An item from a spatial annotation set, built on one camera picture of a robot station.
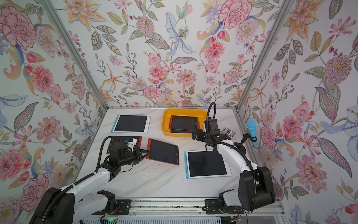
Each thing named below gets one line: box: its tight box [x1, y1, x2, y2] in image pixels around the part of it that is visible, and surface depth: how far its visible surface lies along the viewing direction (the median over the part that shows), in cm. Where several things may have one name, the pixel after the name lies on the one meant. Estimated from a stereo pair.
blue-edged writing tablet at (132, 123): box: [110, 114, 152, 134], surface depth 113 cm
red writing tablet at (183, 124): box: [168, 115, 200, 133], surface depth 113 cm
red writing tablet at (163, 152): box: [146, 138, 180, 166], surface depth 92 cm
